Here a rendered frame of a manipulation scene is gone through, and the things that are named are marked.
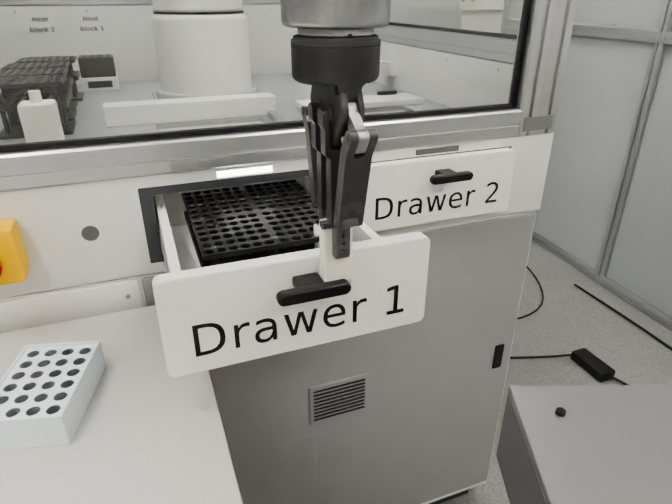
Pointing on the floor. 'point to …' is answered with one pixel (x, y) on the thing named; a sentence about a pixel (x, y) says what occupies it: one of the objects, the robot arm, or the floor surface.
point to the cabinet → (361, 381)
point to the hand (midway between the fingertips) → (336, 252)
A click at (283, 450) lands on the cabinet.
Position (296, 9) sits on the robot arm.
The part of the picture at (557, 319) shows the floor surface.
